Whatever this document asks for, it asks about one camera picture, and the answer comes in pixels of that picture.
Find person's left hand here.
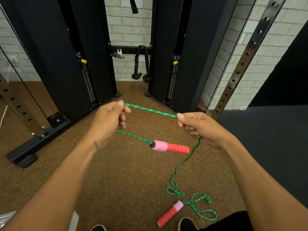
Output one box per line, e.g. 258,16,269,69
89,100,132,148

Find person's right hand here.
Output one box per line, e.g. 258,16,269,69
177,112,233,150

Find green jump rope pink-red handles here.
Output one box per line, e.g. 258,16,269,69
116,103,218,228

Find person's left forearm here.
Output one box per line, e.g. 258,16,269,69
0,137,109,231

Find person's right forearm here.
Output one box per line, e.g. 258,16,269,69
217,136,308,231

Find black machine crossbar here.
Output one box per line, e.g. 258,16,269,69
107,45,154,56

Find black weight stack tower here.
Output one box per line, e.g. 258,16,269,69
0,0,122,123
144,0,239,114

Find perforated metal upright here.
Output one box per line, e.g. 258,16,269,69
0,74,47,137
210,0,288,121

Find black machine base foot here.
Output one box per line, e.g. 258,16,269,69
5,112,72,169

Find person's black right shoe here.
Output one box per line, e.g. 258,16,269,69
178,217,199,231

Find person's black shorts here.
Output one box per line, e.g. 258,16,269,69
199,210,254,231

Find white sheet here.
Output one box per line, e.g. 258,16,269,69
69,211,79,231

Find clear plastic bag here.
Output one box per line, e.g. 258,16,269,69
0,211,16,229

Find black triceps rope attachment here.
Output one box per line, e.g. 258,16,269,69
131,45,152,83

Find silver metal handle attachment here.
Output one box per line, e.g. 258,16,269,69
112,48,125,60

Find white cord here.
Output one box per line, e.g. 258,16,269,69
0,105,9,130

